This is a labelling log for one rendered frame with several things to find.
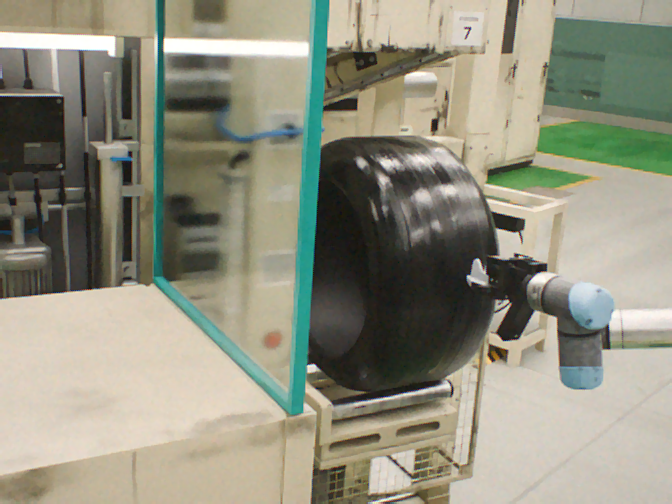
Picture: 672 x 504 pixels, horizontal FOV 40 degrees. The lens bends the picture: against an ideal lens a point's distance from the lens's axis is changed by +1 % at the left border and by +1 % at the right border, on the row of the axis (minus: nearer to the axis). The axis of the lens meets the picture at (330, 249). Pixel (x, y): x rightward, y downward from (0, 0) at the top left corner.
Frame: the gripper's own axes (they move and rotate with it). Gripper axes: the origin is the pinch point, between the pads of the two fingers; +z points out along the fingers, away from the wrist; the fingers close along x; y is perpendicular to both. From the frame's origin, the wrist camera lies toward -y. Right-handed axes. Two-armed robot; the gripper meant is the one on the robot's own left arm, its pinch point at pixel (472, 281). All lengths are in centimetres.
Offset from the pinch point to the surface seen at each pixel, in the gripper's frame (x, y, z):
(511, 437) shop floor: -129, -107, 137
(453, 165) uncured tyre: -4.0, 22.5, 13.2
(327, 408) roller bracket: 26.5, -27.1, 13.4
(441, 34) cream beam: -20, 51, 42
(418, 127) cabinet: -276, 6, 424
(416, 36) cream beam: -13, 51, 41
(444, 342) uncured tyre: 3.7, -13.5, 4.1
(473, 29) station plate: -29, 53, 41
